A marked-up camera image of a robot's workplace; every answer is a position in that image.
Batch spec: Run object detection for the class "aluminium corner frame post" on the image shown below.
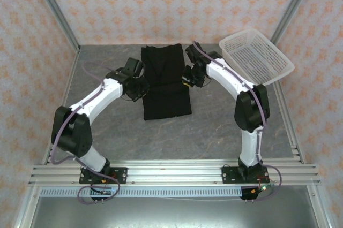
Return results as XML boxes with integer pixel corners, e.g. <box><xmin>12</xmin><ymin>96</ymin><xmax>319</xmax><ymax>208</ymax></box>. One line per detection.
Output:
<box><xmin>267</xmin><ymin>0</ymin><xmax>319</xmax><ymax>49</ymax></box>
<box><xmin>28</xmin><ymin>0</ymin><xmax>81</xmax><ymax>52</ymax></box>

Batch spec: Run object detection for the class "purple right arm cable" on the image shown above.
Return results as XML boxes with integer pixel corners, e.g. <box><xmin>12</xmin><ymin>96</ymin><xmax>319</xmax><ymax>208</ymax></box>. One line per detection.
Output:
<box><xmin>192</xmin><ymin>40</ymin><xmax>282</xmax><ymax>202</ymax></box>

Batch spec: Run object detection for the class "small control circuit board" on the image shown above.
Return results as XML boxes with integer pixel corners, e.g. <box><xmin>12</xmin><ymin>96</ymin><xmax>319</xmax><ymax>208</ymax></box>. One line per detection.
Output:
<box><xmin>92</xmin><ymin>187</ymin><xmax>116</xmax><ymax>195</ymax></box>
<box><xmin>250</xmin><ymin>184</ymin><xmax>277</xmax><ymax>194</ymax></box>

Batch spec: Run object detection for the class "aluminium lower frame strut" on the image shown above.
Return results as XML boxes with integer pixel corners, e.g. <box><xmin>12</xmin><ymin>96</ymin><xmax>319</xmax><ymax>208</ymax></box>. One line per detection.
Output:
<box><xmin>13</xmin><ymin>185</ymin><xmax>41</xmax><ymax>228</ymax></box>
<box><xmin>307</xmin><ymin>184</ymin><xmax>333</xmax><ymax>228</ymax></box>

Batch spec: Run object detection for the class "grey slotted cable duct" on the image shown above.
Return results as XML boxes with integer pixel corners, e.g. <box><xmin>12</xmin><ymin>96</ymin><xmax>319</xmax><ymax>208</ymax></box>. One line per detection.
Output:
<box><xmin>40</xmin><ymin>187</ymin><xmax>243</xmax><ymax>199</ymax></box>

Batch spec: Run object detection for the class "aluminium base rail beam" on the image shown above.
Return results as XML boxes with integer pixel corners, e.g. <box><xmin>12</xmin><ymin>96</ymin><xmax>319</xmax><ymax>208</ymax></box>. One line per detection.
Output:
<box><xmin>28</xmin><ymin>159</ymin><xmax>322</xmax><ymax>186</ymax></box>

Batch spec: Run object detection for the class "black t-shirt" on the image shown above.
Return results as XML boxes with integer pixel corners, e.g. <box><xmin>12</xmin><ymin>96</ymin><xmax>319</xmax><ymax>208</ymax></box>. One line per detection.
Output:
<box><xmin>140</xmin><ymin>43</ymin><xmax>192</xmax><ymax>121</ymax></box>

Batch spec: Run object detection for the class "grey metal lower panel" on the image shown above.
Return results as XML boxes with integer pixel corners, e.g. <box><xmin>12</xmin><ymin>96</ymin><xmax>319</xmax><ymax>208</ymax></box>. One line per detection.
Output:
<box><xmin>26</xmin><ymin>197</ymin><xmax>322</xmax><ymax>228</ymax></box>

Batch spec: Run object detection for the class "white perforated plastic basket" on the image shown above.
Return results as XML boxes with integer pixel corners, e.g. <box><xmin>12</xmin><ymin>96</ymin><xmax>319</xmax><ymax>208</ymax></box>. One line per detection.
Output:
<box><xmin>219</xmin><ymin>28</ymin><xmax>295</xmax><ymax>86</ymax></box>

